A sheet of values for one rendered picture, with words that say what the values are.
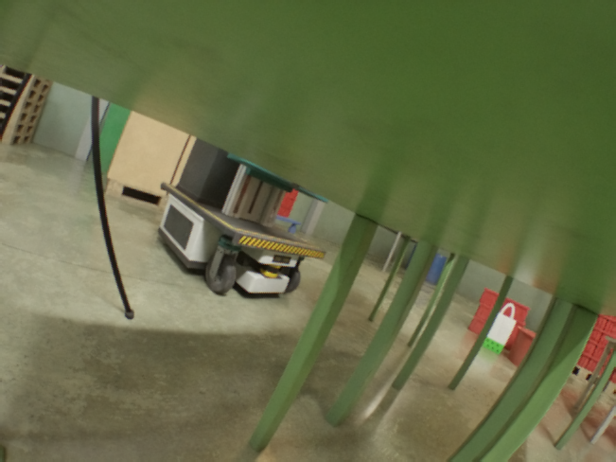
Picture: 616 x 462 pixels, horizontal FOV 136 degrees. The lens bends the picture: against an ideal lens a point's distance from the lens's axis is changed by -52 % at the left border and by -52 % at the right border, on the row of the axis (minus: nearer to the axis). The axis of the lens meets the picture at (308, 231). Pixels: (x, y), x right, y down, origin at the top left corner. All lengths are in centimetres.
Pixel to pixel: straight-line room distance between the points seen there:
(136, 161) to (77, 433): 215
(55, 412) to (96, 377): 15
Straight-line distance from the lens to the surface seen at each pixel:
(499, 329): 264
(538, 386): 32
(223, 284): 113
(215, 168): 141
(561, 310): 41
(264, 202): 151
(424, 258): 58
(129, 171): 242
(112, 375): 67
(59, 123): 468
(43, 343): 74
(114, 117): 377
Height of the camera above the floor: 49
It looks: 4 degrees down
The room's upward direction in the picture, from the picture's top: 23 degrees clockwise
